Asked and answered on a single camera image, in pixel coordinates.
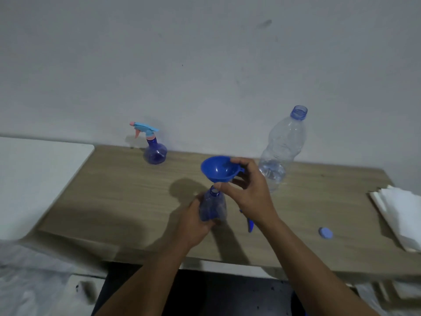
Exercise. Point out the stack of white paper napkins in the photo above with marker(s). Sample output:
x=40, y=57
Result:
x=399, y=215

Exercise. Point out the blue plastic funnel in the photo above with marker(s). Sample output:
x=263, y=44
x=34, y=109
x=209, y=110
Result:
x=218, y=169

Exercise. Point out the blue bottle cap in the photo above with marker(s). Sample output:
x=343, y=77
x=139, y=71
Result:
x=325, y=233

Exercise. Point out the person's left hand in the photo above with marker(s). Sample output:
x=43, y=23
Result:
x=189, y=227

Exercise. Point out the person's right forearm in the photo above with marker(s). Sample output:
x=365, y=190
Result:
x=309, y=276

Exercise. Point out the person's left thumb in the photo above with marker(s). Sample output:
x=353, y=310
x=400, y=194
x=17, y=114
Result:
x=196, y=205

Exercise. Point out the small blue bottle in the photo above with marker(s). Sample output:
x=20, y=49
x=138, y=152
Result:
x=213, y=205

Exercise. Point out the blue spray trigger head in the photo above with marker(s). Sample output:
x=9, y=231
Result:
x=250, y=225

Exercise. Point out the blue spray bottle pink trigger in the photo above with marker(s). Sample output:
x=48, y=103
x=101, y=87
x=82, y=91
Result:
x=154, y=149

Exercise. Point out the white side table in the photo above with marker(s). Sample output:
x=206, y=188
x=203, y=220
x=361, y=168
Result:
x=33, y=184

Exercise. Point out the person's right thumb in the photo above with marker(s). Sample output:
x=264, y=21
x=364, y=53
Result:
x=228, y=191

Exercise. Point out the white plastic sheet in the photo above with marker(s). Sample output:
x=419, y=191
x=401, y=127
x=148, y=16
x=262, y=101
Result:
x=33, y=279

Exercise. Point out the person's left forearm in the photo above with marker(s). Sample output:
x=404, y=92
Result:
x=144, y=283

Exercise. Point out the clear plastic water bottle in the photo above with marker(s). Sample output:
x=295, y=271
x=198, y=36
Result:
x=283, y=148

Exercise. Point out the person's right hand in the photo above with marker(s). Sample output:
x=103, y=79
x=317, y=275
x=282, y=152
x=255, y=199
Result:
x=255, y=197

